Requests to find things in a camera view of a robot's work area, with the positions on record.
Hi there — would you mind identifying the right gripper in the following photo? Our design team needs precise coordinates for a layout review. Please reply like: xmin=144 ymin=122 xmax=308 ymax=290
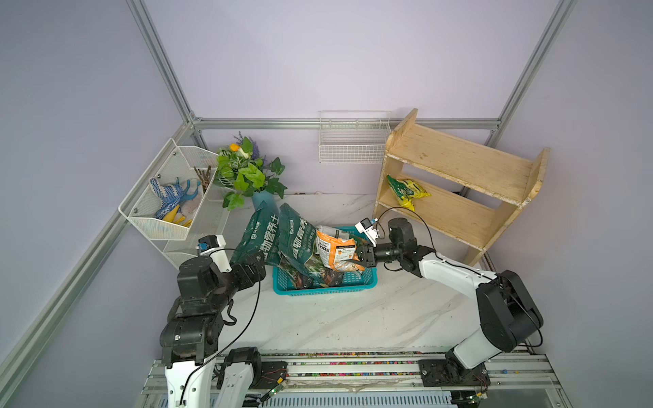
xmin=345 ymin=240 xmax=402 ymax=267

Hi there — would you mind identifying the orange small bag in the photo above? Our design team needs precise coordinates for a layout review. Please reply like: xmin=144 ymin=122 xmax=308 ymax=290
xmin=316 ymin=235 xmax=365 ymax=273

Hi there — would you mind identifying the dark green soil bag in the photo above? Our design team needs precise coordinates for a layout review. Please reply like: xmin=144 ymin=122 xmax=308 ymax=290
xmin=278 ymin=204 xmax=341 ymax=287
xmin=231 ymin=202 xmax=281 ymax=266

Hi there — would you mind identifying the green white tall bag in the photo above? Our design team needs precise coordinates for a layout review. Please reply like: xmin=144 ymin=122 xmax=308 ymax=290
xmin=316 ymin=225 xmax=355 ymax=245

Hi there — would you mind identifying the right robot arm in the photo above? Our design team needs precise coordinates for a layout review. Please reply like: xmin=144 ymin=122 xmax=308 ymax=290
xmin=354 ymin=218 xmax=543 ymax=388

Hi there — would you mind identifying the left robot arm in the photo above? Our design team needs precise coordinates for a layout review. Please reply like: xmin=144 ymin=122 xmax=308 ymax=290
xmin=160 ymin=252 xmax=285 ymax=407

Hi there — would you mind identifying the wooden two-tier shelf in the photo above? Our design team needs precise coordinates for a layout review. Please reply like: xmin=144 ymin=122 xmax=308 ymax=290
xmin=369 ymin=108 xmax=552 ymax=282

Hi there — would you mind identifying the teal plastic basket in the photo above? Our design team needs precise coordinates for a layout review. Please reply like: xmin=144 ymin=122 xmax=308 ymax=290
xmin=273 ymin=224 xmax=378 ymax=296

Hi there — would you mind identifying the teal vase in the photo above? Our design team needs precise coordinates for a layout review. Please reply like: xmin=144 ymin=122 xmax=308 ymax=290
xmin=252 ymin=190 xmax=279 ymax=214

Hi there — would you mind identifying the yellow toy in rack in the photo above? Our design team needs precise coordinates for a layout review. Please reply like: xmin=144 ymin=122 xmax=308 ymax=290
xmin=162 ymin=205 xmax=186 ymax=225

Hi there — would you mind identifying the white mesh tiered rack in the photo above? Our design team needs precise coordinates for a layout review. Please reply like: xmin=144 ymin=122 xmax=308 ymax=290
xmin=118 ymin=139 xmax=229 ymax=267

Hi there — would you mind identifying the brown twigs bundle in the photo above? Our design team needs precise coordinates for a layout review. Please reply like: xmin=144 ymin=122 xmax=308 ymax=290
xmin=194 ymin=166 xmax=214 ymax=193

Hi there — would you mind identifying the blue knitted glove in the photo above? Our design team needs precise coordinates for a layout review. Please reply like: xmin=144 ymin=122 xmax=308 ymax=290
xmin=149 ymin=178 xmax=201 ymax=220

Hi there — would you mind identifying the artificial green plant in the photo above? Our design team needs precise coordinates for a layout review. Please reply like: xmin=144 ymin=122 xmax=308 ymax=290
xmin=214 ymin=134 xmax=287 ymax=211

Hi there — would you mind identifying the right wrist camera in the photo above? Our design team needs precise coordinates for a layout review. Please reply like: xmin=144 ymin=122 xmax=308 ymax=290
xmin=355 ymin=218 xmax=379 ymax=247

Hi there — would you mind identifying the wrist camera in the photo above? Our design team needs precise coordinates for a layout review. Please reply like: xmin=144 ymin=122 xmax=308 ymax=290
xmin=197 ymin=235 xmax=232 ymax=273
xmin=355 ymin=218 xmax=379 ymax=247

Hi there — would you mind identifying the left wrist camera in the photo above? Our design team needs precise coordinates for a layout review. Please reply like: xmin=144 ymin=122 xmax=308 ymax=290
xmin=197 ymin=235 xmax=232 ymax=273

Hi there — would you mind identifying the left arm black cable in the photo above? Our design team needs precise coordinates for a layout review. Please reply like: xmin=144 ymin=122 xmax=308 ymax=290
xmin=175 ymin=246 xmax=263 ymax=406

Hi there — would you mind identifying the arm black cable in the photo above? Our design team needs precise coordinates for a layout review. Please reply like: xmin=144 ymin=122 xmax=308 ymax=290
xmin=374 ymin=206 xmax=544 ymax=353
xmin=175 ymin=246 xmax=263 ymax=406

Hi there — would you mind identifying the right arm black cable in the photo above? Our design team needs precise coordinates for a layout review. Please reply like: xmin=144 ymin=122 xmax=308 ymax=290
xmin=374 ymin=206 xmax=544 ymax=353

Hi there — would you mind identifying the white wire wall basket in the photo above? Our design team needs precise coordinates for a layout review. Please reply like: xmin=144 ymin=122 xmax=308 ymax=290
xmin=318 ymin=110 xmax=391 ymax=165

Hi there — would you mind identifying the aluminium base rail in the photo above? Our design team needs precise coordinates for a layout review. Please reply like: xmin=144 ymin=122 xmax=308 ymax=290
xmin=134 ymin=340 xmax=572 ymax=408

